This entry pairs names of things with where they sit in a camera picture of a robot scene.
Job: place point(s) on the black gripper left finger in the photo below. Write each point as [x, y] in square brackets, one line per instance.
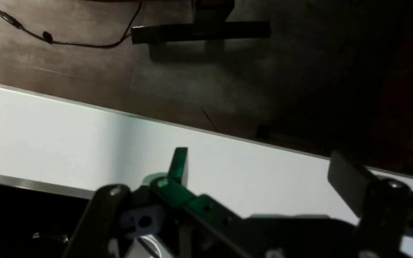
[107, 215]

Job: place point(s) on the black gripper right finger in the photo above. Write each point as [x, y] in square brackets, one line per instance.
[384, 209]

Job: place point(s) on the black stand base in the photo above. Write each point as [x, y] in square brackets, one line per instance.
[202, 32]

